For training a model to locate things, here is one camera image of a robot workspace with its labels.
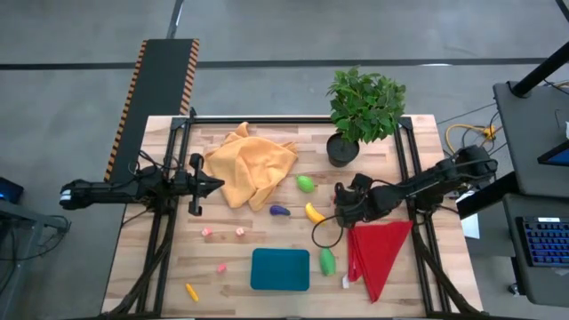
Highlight yellow toy banana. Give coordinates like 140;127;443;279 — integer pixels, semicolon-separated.
304;202;327;226

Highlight orange cloth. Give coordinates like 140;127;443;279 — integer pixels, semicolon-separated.
202;121;299;212

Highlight dark tablet screen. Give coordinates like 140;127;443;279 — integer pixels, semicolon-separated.
536;140;569;168

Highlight dark grey side desk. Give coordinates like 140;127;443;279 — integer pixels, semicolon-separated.
0;198;72;294

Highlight grey desk with black pole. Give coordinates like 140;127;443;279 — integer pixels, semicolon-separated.
492;42;569;199

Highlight grey desk with keyboard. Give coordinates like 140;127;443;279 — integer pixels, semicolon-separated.
501;193;569;308

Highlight black aluminium table frame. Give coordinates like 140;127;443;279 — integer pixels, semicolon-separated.
104;108;484;319

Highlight red cloth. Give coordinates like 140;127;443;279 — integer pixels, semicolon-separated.
346;220;413;304

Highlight black ramp mat orange stripes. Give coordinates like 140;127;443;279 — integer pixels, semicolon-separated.
103;38;200;183

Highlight blue-lit black device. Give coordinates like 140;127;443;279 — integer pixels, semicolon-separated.
0;177;26;205

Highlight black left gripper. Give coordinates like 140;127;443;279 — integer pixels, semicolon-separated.
183;153;226;218

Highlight backlit computer keyboard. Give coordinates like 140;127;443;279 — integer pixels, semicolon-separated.
515;216;569;268

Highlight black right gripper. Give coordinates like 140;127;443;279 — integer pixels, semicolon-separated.
333;172;377;228

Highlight light green toy lime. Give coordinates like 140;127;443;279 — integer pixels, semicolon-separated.
295;174;317;194

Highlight white paper sheet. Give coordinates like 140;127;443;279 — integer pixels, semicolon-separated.
459;190;482;240

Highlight green toy cucumber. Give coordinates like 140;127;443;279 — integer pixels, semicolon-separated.
319;247;337;277

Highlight blue plastic tupperware box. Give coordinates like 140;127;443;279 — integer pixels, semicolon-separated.
250;247;311;292

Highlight yellow floor cable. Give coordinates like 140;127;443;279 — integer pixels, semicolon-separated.
445;124;497;155

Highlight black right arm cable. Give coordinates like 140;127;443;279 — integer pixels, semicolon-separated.
310;214;346;249

